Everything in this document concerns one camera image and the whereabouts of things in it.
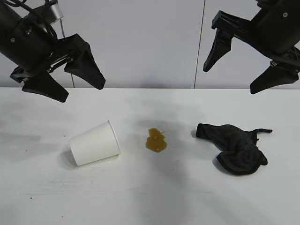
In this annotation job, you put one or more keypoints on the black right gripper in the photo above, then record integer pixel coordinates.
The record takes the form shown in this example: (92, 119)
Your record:
(274, 30)

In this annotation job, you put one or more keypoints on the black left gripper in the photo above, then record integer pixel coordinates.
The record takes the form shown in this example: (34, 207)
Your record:
(32, 49)

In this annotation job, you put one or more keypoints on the white paper cup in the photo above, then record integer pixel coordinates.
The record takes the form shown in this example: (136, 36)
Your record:
(93, 145)

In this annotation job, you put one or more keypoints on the black cloth rag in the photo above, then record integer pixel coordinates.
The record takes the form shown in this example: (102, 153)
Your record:
(236, 145)

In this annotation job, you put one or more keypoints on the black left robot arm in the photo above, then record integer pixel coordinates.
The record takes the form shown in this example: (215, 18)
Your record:
(7, 14)

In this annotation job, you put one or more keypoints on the brown liquid spill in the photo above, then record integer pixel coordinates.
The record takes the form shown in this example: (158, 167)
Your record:
(155, 141)

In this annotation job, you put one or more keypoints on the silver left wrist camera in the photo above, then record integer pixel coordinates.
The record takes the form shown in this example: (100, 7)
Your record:
(56, 12)

